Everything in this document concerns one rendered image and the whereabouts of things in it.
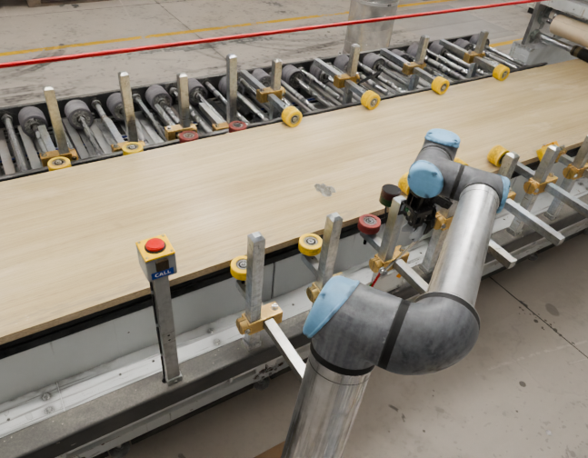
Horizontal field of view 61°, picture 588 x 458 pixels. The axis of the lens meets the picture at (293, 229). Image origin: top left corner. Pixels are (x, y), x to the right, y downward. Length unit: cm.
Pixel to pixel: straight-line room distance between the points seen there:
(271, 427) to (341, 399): 140
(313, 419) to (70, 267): 97
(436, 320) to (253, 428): 155
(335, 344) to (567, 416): 200
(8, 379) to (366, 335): 115
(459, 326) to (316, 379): 25
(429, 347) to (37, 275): 118
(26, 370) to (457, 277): 122
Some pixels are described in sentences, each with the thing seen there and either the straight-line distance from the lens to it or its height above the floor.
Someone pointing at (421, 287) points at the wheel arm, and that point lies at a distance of 166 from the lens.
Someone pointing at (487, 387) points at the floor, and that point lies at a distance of 262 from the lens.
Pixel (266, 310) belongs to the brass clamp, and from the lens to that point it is 153.
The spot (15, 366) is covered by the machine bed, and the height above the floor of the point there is 75.
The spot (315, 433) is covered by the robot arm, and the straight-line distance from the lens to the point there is 93.
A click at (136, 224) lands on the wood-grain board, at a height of 90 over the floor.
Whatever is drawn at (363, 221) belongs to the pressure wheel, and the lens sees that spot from 178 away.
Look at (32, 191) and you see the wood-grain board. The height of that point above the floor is 90.
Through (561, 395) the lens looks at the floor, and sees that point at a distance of 277.
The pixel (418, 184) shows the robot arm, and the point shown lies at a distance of 127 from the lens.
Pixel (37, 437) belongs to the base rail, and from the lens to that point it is 155.
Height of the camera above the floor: 200
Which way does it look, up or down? 40 degrees down
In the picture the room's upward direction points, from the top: 6 degrees clockwise
